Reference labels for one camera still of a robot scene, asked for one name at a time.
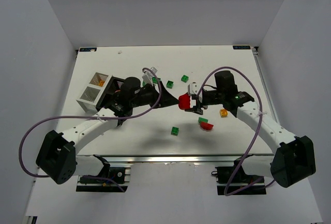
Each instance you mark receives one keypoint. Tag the right corner label sticker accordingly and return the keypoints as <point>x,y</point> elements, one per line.
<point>241,47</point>

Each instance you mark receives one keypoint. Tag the red arched lego brick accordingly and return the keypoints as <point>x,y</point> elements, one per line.
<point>184,102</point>

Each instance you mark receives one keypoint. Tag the red curved lego brick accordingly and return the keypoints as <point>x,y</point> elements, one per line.
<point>206,126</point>

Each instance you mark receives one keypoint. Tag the left corner label sticker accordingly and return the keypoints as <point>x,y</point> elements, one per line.
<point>89,49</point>

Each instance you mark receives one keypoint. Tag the dark green lego brick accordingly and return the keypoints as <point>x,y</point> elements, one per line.
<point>170,84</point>

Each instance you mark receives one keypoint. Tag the green long lego brick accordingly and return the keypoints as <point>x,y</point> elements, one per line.
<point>155,80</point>

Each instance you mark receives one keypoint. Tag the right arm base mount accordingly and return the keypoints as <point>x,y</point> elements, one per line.
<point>240,180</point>

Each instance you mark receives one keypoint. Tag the black slotted container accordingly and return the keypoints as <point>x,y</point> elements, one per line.
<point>109,98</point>

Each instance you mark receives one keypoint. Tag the green slope lego brick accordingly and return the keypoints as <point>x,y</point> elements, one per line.
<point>200,119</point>

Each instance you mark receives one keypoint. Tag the green lego brick upper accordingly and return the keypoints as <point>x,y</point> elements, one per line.
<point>184,78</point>

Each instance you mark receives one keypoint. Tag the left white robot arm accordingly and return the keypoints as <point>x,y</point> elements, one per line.
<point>59,154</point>

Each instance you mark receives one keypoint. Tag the white slotted container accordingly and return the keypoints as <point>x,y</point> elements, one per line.
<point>91,91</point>

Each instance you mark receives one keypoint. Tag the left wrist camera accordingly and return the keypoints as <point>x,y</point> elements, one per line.
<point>148,75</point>

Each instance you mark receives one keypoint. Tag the green lego brick lower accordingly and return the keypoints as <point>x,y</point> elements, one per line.
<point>175,131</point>

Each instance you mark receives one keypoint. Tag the yellow flower lego piece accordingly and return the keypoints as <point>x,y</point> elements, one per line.
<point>101,83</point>

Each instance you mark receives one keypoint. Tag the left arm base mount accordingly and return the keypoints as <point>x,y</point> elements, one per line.
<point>112,179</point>

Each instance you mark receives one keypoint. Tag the corner label sticker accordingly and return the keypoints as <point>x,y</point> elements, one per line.
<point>241,47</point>
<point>89,49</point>

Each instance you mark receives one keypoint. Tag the yellow square lego brick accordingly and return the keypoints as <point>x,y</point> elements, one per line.
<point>223,113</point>

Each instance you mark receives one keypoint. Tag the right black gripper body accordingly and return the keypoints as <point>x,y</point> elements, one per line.
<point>197,102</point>

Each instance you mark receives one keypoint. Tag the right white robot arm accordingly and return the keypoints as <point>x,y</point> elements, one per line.
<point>292,157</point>

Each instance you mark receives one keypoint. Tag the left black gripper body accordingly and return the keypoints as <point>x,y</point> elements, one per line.
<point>156,93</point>

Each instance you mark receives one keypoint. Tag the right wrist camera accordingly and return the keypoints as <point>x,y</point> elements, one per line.
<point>193,89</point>

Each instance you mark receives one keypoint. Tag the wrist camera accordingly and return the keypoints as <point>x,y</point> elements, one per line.
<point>148,75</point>
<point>193,89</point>

